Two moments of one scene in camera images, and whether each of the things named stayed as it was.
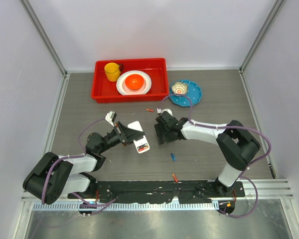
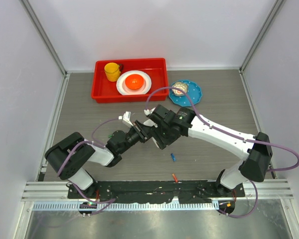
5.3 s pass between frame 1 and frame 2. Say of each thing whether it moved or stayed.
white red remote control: moved
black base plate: stayed
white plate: stayed
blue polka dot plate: stayed
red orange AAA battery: stayed
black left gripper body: moved
